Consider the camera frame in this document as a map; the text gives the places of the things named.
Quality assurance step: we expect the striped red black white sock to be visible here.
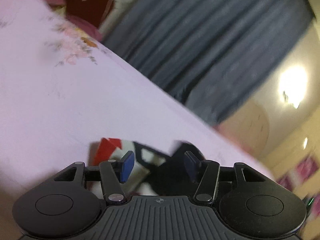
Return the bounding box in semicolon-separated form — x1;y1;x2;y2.
89;138;204;197

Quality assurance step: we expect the pink floral bed sheet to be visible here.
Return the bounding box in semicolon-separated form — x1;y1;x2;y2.
1;0;270;199

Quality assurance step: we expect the blue grey curtain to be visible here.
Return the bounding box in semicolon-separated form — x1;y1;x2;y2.
104;0;314;125

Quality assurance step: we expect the wall lamp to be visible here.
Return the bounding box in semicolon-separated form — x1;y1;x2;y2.
283;90;301;109

